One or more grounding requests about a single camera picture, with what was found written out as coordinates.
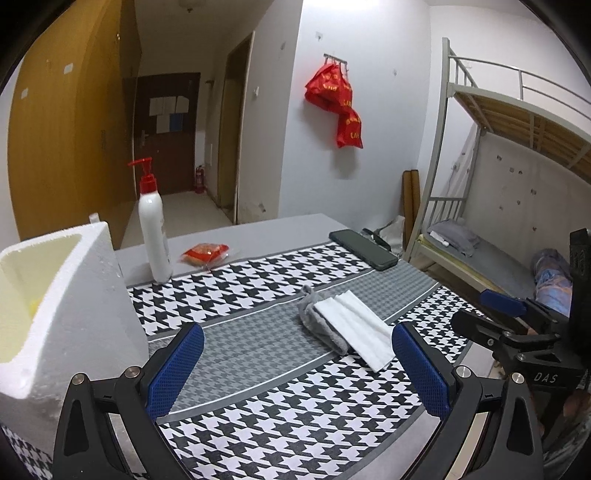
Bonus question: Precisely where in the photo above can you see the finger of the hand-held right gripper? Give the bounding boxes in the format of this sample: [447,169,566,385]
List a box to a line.
[450,309,528,352]
[479,288,570,331]

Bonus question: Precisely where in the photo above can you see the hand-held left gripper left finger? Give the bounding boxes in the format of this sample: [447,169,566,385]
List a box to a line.
[52,322,206,480]

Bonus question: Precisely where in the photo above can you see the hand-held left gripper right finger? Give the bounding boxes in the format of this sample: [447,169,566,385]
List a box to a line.
[392,322,546,480]

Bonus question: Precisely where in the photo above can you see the white cloth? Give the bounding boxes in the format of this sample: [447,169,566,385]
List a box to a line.
[314,291,397,372]

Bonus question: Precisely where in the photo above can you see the white foam box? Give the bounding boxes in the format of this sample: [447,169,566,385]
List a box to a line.
[0,222,149,457]

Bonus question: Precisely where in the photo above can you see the grey cloth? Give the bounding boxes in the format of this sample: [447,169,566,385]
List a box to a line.
[295,285,356,356]

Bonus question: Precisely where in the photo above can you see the person's right forearm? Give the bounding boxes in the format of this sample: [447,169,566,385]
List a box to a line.
[538,397,591,467]

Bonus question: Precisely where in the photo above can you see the grey bed sheet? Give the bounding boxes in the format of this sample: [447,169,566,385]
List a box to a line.
[418,231,541,301]

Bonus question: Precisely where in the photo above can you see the patterned blanket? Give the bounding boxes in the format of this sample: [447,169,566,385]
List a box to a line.
[531,249,575,318]

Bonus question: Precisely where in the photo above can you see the grey folded blanket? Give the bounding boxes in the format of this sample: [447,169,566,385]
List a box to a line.
[427,219,481,257]

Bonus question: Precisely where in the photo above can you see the houndstooth table cloth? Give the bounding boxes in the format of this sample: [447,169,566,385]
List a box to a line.
[0,240,509,480]

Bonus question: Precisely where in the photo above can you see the red snack packet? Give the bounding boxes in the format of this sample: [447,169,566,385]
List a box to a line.
[179,244,230,268]

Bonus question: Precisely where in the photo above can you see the white plastic bag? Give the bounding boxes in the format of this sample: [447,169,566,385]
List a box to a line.
[378,215,408,254]

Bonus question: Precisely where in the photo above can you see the black smartphone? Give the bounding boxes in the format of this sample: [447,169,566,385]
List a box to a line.
[329,229,399,271]

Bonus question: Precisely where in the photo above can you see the wooden boards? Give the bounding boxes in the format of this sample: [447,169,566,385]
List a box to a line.
[402,170,421,250]

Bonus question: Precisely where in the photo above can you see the white red pump bottle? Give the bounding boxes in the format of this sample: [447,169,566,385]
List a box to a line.
[128,157,174,283]

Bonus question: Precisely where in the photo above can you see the metal bunk bed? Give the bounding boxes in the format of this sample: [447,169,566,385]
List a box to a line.
[404,38,591,319]

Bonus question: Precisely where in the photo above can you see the dark brown door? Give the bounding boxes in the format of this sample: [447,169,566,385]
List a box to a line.
[124,71,201,197]

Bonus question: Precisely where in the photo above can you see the red plastic bag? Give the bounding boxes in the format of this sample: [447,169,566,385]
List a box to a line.
[335,107,363,149]
[305,64,354,114]

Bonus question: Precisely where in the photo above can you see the wooden side door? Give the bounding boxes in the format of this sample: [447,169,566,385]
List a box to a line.
[217,32,256,227]

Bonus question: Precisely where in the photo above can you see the wooden wardrobe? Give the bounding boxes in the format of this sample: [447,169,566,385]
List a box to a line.
[7,0,144,250]

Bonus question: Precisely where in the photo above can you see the metal wall hook rack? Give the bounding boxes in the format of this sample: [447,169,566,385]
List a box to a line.
[323,53,349,75]

